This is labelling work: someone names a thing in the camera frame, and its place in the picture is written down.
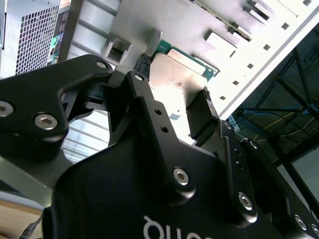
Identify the CPU with silver lid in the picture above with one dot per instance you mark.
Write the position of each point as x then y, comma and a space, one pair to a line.
174, 74

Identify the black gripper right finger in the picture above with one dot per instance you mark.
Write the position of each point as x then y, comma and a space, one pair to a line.
239, 174

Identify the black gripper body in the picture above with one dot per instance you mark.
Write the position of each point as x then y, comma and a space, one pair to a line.
112, 194

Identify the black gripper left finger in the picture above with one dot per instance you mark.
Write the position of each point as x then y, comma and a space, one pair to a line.
37, 99

